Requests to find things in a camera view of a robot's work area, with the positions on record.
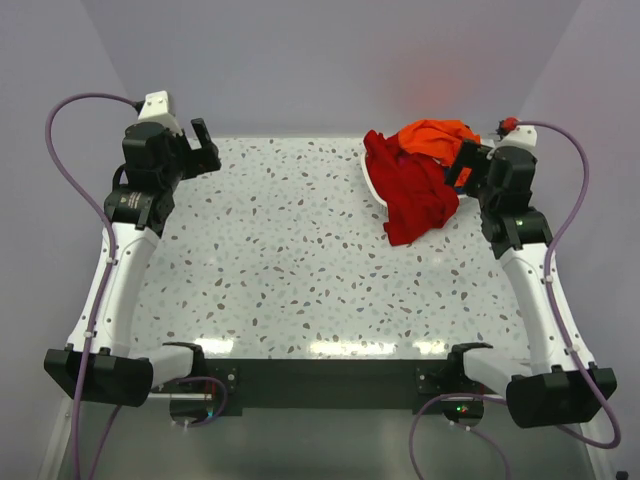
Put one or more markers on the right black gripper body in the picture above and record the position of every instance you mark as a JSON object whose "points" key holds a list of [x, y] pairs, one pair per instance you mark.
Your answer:
{"points": [[485, 197]]}

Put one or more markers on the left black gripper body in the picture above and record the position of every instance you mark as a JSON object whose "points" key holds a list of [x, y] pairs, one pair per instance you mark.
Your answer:
{"points": [[186, 162]]}

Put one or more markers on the red t shirt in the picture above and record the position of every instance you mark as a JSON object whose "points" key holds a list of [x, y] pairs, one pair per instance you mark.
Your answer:
{"points": [[417, 197]]}

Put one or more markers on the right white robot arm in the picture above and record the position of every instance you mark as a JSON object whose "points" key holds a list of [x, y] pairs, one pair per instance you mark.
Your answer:
{"points": [[562, 383]]}

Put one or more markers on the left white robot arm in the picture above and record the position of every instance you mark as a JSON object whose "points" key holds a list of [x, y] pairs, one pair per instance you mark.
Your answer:
{"points": [[96, 363]]}

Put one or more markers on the orange t shirt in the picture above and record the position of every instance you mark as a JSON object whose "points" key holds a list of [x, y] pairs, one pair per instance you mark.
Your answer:
{"points": [[438, 139]]}

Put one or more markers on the white laundry basket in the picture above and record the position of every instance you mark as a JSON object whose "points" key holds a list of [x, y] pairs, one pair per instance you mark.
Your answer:
{"points": [[381, 204]]}

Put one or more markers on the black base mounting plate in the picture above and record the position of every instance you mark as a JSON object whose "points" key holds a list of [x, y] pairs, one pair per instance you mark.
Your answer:
{"points": [[336, 383]]}

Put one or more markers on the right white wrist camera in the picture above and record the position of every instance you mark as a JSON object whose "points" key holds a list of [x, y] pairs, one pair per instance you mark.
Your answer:
{"points": [[510, 133]]}

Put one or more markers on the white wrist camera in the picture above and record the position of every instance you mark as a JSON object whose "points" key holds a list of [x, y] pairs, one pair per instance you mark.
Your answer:
{"points": [[157, 107], [510, 133]]}

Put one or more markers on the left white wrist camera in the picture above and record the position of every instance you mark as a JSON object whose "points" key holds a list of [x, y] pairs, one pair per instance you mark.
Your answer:
{"points": [[157, 107]]}

